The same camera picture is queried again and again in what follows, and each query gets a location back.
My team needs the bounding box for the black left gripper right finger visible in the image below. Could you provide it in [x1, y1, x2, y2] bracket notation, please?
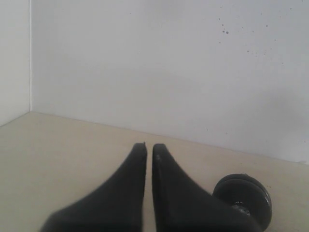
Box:
[152, 144, 261, 232]

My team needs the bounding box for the black weight plate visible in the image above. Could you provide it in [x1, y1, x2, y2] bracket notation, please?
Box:
[217, 173, 272, 210]
[212, 180, 272, 231]

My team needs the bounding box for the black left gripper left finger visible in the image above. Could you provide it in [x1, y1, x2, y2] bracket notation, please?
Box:
[41, 143, 147, 232]

